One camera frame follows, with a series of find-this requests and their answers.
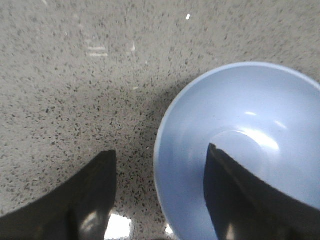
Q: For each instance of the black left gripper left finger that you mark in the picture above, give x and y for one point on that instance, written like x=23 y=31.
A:
x=79 y=209

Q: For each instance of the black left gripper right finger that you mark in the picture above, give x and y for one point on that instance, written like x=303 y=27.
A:
x=243 y=207

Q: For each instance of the light blue bowl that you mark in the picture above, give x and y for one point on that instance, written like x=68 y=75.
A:
x=264 y=116

